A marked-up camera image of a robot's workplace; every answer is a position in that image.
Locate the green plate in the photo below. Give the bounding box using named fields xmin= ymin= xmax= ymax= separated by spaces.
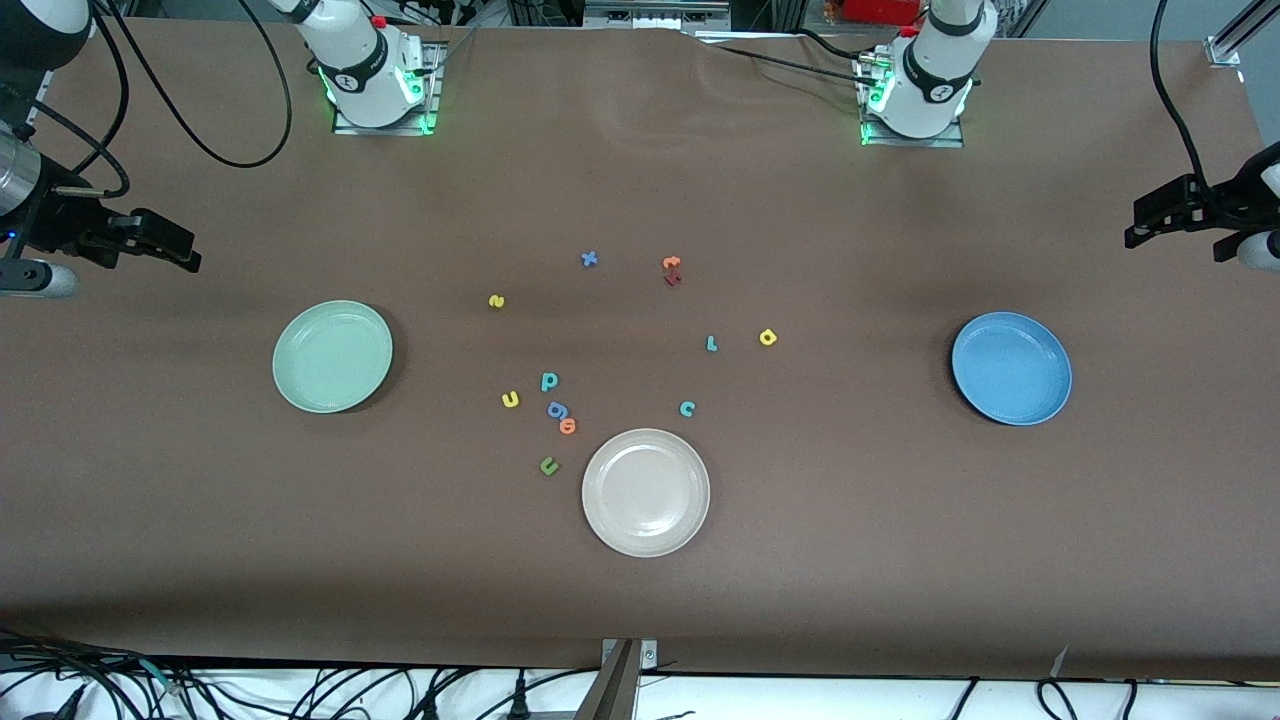
xmin=272 ymin=300 xmax=394 ymax=415

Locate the blue plate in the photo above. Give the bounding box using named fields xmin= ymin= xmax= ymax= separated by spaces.
xmin=951 ymin=312 xmax=1073 ymax=427

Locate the red box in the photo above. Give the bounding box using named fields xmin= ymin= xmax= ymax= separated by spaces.
xmin=840 ymin=0 xmax=923 ymax=25

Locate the black crate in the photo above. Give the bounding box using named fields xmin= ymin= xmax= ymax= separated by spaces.
xmin=508 ymin=0 xmax=586 ymax=28

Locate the brown table cover sheet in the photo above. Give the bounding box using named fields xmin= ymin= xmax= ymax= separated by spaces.
xmin=0 ymin=18 xmax=1280 ymax=681

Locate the beige plate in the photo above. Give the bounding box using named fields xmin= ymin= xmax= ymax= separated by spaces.
xmin=581 ymin=428 xmax=712 ymax=558

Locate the grey device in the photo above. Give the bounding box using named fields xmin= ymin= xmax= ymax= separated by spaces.
xmin=583 ymin=0 xmax=733 ymax=33

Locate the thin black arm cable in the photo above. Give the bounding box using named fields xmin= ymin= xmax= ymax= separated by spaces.
xmin=25 ymin=0 xmax=133 ymax=199

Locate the aluminium frame profile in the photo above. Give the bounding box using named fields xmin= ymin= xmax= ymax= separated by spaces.
xmin=18 ymin=68 xmax=53 ymax=136
xmin=1205 ymin=0 xmax=1280 ymax=69

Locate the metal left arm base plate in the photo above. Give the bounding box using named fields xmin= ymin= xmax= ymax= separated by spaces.
xmin=858 ymin=50 xmax=966 ymax=149

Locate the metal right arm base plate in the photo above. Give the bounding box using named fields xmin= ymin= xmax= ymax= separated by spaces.
xmin=332 ymin=40 xmax=446 ymax=136

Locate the metal table bracket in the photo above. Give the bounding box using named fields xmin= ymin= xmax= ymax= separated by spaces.
xmin=575 ymin=638 xmax=659 ymax=720

